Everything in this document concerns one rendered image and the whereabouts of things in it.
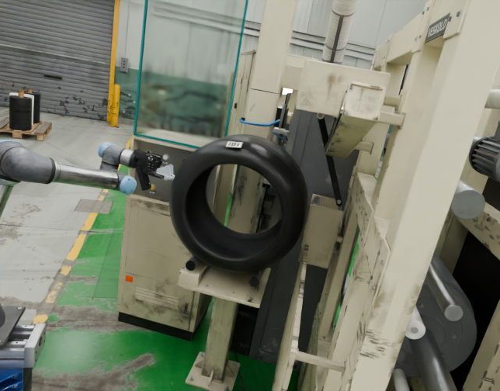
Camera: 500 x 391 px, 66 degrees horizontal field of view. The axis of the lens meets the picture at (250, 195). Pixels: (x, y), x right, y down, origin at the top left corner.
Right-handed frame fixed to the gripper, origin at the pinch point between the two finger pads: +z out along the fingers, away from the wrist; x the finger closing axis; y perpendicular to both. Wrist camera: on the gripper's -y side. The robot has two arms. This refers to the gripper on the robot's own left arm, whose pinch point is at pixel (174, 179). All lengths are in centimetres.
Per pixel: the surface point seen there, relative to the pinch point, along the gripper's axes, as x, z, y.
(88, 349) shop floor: 23, -32, -128
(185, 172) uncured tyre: -11.6, 7.6, 8.4
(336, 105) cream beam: -37, 53, 51
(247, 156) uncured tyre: -11.8, 29.3, 22.8
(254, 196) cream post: 25.6, 33.4, -3.3
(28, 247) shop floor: 112, -146, -141
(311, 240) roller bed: 19, 66, -12
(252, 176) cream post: 25.6, 29.6, 6.1
